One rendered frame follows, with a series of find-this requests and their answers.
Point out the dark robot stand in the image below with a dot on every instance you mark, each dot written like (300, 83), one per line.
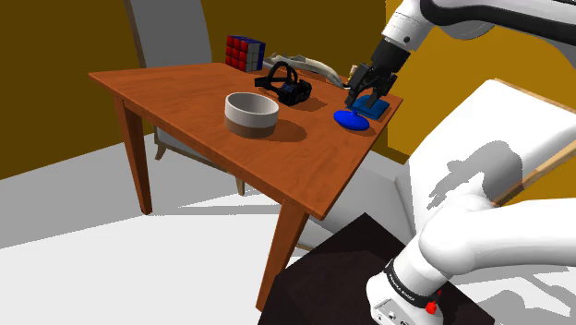
(333, 279)

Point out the grey shark figure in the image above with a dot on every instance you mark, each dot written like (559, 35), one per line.
(315, 65)

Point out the grey chair with wooden legs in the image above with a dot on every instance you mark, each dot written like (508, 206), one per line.
(173, 31)

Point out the white and brown bowl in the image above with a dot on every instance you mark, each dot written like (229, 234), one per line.
(252, 118)

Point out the red blue white puzzle cube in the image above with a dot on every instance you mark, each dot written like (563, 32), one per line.
(243, 53)

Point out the blue flat square box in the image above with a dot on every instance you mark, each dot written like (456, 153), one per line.
(382, 110)

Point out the brown wooden table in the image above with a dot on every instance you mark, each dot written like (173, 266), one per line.
(189, 85)

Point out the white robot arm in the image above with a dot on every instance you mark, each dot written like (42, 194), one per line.
(486, 234)

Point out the blue round lid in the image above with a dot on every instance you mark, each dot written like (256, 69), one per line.
(350, 120)

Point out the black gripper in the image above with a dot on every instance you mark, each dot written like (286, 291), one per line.
(386, 58)

